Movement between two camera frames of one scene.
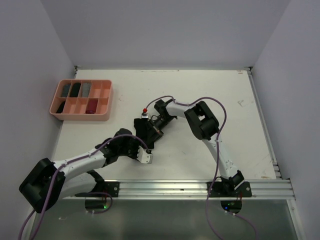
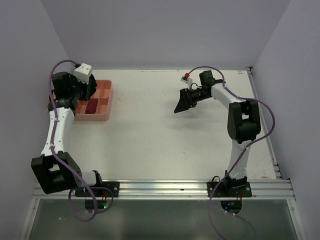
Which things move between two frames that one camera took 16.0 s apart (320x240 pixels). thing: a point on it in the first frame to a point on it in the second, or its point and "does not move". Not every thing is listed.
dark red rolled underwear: [91, 106] does not move
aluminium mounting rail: [282, 189] does not move
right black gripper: [158, 130] to [185, 101]
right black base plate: [219, 189] does not move
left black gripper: [137, 142] to [85, 86]
